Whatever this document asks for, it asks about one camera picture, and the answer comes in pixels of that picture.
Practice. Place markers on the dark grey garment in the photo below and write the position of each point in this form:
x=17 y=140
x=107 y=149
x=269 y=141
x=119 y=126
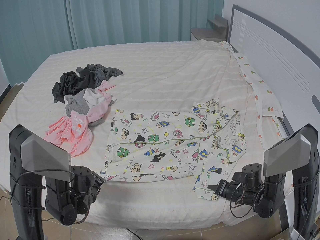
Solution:
x=107 y=71

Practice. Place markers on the white printed pyjama top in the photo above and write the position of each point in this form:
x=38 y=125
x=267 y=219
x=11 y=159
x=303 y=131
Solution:
x=155 y=144

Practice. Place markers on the black garment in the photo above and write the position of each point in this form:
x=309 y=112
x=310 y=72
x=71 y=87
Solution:
x=72 y=84

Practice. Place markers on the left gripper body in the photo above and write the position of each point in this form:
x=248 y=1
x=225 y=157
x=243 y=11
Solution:
x=93 y=189

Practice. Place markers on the pink printed T-shirt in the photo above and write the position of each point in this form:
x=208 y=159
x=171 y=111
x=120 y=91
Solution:
x=75 y=139

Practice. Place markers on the grey bedside table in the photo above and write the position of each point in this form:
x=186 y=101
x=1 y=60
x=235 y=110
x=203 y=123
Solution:
x=207 y=32

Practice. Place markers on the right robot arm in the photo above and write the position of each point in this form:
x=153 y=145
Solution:
x=272 y=194

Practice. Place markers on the pile of clothes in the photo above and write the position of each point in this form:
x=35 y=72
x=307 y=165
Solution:
x=77 y=104

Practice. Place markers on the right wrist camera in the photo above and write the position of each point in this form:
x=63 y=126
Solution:
x=238 y=177

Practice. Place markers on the bed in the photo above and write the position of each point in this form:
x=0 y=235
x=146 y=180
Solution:
x=175 y=71

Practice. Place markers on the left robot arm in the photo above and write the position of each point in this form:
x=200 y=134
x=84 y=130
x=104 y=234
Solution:
x=27 y=199

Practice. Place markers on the blue-green curtain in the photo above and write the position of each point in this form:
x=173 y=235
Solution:
x=32 y=21
x=145 y=11

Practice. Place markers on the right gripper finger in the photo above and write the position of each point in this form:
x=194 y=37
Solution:
x=213 y=187

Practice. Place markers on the white printed pillow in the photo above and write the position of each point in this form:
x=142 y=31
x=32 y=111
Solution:
x=262 y=89

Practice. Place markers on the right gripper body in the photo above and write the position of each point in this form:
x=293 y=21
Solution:
x=232 y=191

